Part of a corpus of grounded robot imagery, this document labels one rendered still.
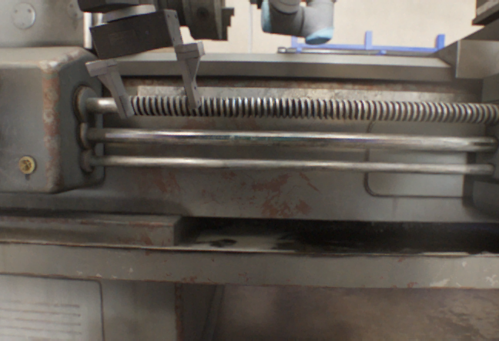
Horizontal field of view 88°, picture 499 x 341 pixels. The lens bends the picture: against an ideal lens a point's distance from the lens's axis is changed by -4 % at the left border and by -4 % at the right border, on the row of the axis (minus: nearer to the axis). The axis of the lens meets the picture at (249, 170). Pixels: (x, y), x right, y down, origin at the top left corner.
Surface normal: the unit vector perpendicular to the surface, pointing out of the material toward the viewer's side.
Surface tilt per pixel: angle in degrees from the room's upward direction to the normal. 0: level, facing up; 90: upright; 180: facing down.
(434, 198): 90
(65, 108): 90
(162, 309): 90
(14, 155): 90
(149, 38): 114
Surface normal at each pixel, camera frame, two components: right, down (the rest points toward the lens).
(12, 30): -0.03, 0.10
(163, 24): -0.13, 0.48
